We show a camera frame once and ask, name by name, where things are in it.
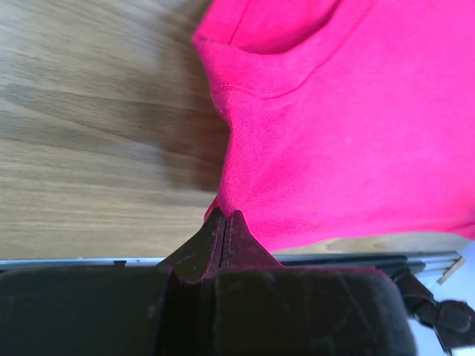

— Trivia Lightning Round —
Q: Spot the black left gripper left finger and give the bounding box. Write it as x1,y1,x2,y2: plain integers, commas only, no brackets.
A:
1,210,226,355

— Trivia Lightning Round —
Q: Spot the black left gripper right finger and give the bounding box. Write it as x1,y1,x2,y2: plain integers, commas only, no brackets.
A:
218,212,417,355

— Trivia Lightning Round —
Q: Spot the aluminium frame rail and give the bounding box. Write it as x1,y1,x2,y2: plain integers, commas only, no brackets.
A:
1,251,465,284

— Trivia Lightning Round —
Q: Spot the pink t shirt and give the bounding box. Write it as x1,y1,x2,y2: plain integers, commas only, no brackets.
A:
192,1,474,251

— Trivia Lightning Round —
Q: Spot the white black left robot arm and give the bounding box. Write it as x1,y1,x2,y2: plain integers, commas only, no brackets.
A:
1,210,474,355

